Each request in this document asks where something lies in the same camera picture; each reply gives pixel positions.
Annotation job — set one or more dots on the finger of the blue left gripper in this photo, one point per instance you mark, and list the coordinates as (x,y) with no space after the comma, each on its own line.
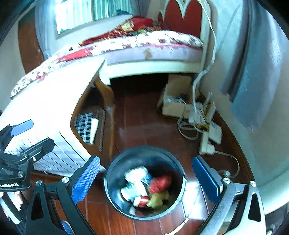
(22,127)
(37,151)

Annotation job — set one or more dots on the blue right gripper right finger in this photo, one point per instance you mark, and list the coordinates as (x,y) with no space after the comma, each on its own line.
(208,178)

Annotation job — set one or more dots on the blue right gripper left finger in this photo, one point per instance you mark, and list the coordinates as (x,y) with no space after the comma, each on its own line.
(83,178)

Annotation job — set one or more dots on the red plastic bag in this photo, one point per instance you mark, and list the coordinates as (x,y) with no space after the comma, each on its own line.
(159,184)

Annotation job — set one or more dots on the yellow cloth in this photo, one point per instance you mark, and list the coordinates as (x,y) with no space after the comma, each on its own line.
(156,200)

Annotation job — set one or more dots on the blue paper cup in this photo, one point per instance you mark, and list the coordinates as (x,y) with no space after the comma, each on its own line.
(138,180)

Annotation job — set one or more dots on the red paper cup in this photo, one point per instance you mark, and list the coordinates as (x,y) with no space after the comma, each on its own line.
(141,201)

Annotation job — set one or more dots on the black plastic trash bucket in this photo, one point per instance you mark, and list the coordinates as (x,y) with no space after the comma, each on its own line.
(158,162)

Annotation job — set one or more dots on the person's hand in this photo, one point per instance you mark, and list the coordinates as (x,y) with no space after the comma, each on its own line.
(16,198)

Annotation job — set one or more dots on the white grid tablecloth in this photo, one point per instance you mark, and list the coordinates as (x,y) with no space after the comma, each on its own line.
(50,104)

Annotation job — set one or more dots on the white power strip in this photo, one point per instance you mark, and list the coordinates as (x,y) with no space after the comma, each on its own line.
(205,147)

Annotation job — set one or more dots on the white router device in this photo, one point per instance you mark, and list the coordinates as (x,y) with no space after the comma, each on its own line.
(202,113)

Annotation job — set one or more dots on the brown wooden door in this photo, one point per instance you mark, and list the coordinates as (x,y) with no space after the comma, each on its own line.
(31,54)

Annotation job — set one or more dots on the cardboard box on floor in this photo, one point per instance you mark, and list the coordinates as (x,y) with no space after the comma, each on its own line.
(176,99)

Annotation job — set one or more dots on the grey curtain right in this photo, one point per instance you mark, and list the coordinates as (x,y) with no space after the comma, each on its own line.
(252,79)

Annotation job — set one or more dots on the window with green curtain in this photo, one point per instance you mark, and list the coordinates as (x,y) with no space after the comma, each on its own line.
(70,16)

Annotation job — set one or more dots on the bed with floral mattress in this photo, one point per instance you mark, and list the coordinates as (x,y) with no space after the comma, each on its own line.
(102,47)

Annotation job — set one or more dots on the red patterned blanket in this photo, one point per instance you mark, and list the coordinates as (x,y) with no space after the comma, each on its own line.
(130,27)

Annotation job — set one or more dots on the red heart-shaped headboard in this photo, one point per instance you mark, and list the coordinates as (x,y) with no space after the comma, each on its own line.
(190,17)

